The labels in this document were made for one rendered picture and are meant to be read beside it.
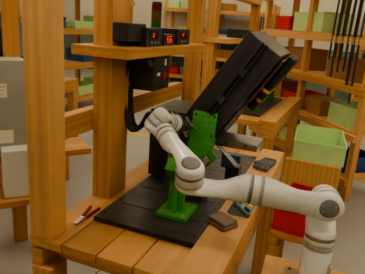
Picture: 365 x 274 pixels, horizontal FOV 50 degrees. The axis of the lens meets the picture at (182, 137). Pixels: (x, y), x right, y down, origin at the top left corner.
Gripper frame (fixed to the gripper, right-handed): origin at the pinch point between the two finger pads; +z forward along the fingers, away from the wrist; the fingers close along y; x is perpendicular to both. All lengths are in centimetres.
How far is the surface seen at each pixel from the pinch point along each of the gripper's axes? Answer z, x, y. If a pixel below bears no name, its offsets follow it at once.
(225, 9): 805, -40, 382
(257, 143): 19.7, -19.7, -22.8
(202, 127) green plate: 2.9, -5.5, -5.0
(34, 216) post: -53, 50, -8
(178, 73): 861, 162, 342
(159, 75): -6.1, -3.7, 23.7
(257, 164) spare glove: 54, -9, -29
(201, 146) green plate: 2.9, -0.1, -11.6
